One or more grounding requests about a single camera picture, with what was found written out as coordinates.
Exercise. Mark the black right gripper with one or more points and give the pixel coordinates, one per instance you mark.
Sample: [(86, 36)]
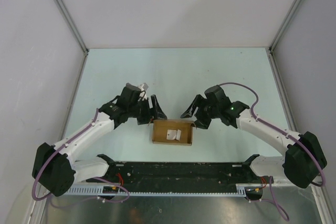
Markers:
[(201, 121)]

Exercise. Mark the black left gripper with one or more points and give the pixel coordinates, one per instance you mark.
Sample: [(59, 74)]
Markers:
[(146, 118)]

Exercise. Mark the brown cardboard box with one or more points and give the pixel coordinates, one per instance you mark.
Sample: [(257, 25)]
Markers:
[(160, 128)]

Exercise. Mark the small clear plastic packet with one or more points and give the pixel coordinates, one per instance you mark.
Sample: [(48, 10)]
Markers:
[(173, 135)]

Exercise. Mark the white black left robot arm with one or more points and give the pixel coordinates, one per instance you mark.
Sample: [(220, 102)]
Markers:
[(57, 167)]

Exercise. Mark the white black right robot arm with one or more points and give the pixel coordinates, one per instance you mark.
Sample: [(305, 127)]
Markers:
[(301, 159)]

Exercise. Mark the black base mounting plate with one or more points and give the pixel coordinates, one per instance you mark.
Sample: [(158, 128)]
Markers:
[(231, 173)]

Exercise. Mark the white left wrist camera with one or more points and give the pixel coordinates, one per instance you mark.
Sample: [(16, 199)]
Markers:
[(142, 87)]

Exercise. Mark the grey slotted cable duct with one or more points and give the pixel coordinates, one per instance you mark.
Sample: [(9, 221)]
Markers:
[(218, 190)]

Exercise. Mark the aluminium rail right side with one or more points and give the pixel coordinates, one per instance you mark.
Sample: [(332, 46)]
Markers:
[(282, 91)]

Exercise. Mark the aluminium corner post left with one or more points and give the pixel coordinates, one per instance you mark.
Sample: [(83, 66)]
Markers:
[(60, 4)]

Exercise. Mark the aluminium corner post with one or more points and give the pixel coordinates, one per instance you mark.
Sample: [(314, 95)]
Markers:
[(294, 8), (60, 4)]

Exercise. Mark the aluminium corner post right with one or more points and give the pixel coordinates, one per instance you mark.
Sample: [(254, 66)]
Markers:
[(294, 8)]

